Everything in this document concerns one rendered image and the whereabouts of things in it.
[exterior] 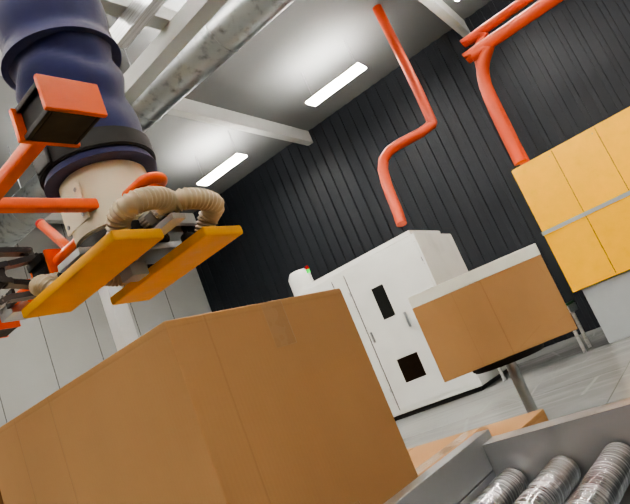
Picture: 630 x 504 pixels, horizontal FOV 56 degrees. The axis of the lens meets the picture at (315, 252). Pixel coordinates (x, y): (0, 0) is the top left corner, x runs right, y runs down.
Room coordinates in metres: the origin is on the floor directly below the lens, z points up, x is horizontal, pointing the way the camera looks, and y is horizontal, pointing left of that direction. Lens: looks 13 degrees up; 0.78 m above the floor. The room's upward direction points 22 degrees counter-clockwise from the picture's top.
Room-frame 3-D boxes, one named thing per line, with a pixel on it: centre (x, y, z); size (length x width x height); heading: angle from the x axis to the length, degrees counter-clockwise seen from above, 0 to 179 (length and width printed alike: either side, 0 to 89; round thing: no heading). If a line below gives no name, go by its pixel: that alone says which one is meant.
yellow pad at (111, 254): (1.01, 0.39, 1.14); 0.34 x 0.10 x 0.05; 54
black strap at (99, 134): (1.09, 0.34, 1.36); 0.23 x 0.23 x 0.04
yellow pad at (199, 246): (1.16, 0.28, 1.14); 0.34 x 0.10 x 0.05; 54
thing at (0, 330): (1.44, 0.82, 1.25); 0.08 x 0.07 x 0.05; 54
